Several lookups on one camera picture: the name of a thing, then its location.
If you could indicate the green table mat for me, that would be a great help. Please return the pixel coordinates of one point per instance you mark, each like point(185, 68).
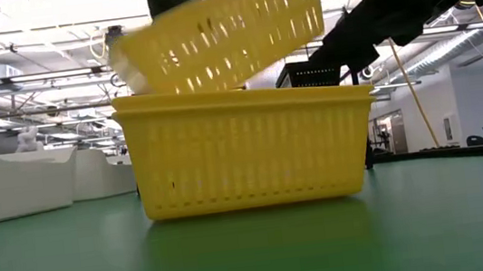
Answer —
point(56, 266)

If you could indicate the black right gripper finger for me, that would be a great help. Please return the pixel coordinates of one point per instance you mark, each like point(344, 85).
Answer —
point(358, 40)

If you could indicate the silver ventilation duct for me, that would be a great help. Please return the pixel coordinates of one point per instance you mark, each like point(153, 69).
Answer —
point(450, 50)

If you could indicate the black slotted plastic basket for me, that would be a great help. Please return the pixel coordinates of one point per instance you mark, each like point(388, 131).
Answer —
point(307, 75)

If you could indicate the black metal table frame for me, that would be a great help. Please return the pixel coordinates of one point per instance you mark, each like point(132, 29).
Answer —
point(453, 154)

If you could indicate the white humanoid robot figure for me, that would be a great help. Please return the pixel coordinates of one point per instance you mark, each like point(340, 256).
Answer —
point(28, 140)

